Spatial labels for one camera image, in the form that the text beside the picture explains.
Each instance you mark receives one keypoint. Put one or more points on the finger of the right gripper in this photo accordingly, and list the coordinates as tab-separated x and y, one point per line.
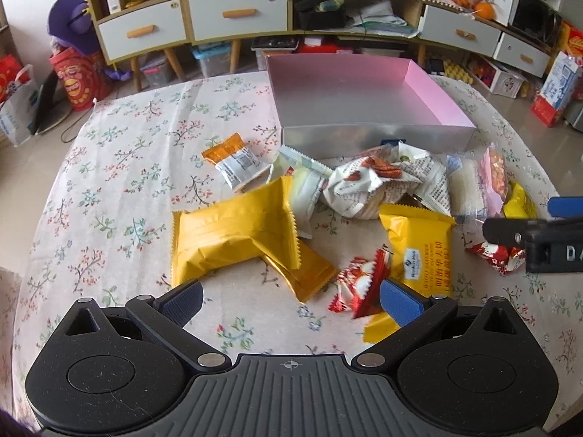
565	206
520	232

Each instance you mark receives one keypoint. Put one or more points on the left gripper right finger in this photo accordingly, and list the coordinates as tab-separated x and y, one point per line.
418	317

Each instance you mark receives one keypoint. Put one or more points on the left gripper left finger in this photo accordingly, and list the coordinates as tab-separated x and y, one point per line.
162	321

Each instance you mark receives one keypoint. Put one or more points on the yellow snack packet with label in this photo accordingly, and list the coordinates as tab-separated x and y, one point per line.
420	241

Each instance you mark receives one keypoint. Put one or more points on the red white candy packet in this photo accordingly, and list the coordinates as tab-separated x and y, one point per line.
357	285

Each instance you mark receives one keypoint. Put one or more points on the pink snack packet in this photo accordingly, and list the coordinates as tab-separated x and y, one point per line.
495	181

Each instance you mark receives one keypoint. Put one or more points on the white newspaper print snack packet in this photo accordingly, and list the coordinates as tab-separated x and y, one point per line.
385	174

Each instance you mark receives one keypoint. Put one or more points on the large yellow snack packet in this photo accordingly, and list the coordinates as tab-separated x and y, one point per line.
260	224

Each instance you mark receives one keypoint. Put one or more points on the orange white snack packet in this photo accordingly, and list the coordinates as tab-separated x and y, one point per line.
236	162

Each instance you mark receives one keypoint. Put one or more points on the pale yellow white snack packet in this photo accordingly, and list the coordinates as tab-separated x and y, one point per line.
309	180

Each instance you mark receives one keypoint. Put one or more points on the blue white milk carton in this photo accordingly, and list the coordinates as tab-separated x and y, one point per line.
559	88

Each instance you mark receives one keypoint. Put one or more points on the floral tablecloth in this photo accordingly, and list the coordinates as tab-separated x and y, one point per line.
106	233

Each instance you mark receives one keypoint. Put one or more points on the yellow egg tray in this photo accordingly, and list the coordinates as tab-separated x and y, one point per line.
456	72

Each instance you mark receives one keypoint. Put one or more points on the white microwave oven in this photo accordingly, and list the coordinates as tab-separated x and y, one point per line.
536	20

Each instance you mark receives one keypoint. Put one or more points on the orange fruit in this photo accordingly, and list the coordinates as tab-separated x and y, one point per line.
484	10

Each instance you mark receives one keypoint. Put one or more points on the pink cardboard box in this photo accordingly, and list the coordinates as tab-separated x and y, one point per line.
335	105

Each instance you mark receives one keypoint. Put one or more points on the red gift bag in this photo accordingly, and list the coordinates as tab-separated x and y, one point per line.
82	77

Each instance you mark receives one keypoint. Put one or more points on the long low tv cabinet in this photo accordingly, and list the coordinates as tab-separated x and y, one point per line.
453	25

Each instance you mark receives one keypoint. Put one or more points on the red cardboard box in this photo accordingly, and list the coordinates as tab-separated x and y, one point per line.
330	48

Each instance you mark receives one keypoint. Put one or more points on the black storage box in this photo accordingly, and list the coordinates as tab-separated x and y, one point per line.
314	15

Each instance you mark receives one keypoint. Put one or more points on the wooden white drawer cabinet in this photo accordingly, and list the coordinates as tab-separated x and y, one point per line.
153	25

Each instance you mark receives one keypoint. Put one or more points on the purple plush toy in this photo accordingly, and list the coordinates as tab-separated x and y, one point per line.
71	24

